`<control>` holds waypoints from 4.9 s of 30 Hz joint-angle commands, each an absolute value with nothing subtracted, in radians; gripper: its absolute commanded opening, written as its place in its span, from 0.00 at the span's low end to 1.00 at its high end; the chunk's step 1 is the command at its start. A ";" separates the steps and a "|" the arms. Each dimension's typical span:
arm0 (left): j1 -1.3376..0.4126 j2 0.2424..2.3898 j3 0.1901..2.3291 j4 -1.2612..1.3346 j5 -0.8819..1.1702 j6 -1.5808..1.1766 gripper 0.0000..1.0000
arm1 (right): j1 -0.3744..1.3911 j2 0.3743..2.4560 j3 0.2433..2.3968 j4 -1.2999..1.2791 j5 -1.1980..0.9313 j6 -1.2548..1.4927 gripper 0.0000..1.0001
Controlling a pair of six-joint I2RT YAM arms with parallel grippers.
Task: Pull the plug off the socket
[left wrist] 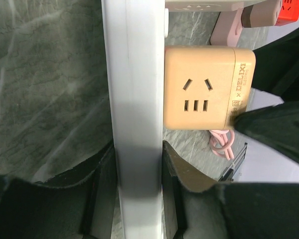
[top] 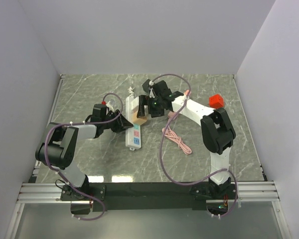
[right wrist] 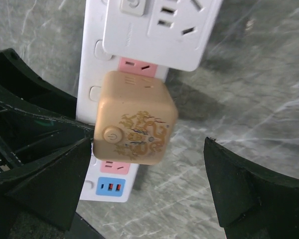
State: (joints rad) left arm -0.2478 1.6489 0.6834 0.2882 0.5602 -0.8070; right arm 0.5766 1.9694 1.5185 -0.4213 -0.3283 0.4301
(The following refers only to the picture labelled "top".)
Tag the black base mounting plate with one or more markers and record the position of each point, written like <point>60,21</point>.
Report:
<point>149,196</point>

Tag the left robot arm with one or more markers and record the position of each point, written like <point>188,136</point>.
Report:
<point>57,146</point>

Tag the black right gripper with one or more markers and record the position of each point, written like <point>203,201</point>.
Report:
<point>144,100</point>

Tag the red cube socket adapter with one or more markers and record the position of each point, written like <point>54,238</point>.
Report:
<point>216,101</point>

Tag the white power strip cable plug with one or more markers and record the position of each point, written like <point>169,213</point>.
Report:
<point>131,92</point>

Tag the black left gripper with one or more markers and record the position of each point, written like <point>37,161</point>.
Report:
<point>122,123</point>

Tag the beige cube socket adapter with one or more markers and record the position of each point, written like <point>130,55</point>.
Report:
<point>138,120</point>

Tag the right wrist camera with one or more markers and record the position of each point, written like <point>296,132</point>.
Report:
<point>161,89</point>

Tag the white power strip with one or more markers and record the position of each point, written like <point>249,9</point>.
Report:
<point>133,135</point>

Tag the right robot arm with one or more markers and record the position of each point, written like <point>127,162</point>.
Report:
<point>217,130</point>

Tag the black cube socket adapter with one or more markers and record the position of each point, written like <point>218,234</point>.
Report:
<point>147,87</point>

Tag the aluminium rail frame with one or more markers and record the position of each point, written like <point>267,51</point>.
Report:
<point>107,159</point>

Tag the pink power strip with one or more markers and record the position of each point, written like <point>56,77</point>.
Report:
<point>172,113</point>

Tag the white cube socket adapter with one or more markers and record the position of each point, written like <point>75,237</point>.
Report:
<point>135,104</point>

